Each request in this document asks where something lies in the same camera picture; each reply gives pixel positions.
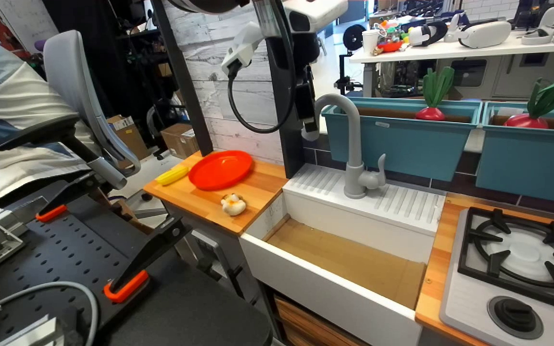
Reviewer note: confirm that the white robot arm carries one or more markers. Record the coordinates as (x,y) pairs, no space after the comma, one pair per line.
(286,25)

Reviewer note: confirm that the orange plate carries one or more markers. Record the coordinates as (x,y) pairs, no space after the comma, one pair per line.
(221,170)

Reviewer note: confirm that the grey toy faucet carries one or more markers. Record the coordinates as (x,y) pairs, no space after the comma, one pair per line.
(356,179)

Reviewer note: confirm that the small cream toy garlic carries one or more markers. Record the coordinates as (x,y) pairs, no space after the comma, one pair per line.
(232,204)

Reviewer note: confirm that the white toy sink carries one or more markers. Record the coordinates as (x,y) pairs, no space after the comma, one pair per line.
(357,264)

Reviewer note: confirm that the teal planter box left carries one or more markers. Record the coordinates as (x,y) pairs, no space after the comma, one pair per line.
(413,146)

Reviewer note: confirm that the teal planter box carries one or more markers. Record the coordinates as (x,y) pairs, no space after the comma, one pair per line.
(515,160)
(413,146)

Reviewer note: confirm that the cardboard box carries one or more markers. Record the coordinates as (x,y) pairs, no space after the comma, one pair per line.
(129,133)

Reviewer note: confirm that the grey office chair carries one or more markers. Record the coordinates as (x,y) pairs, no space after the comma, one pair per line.
(86,133)

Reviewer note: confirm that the black orange clamp near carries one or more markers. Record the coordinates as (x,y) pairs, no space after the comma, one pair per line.
(134,275)

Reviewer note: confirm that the black orange clamp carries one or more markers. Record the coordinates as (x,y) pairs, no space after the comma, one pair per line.
(71,191)
(134,275)

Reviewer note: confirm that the red radish toy left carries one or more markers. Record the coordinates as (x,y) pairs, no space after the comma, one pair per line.
(436,83)

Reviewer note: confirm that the red radish toy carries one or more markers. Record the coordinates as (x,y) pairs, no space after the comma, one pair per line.
(436,83)
(538,104)

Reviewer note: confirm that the black perforated table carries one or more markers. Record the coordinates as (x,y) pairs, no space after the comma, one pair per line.
(52,277)

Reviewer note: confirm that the black orange clamp far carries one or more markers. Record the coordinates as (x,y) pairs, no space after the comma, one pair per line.
(71,191)

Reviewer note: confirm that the toy gas stove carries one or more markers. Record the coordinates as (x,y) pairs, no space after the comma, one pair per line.
(500,279)

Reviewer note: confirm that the teal planter box right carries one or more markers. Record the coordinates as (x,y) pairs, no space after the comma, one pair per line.
(515,160)

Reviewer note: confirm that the red radish toy right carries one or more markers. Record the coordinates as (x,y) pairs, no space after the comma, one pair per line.
(538,104)

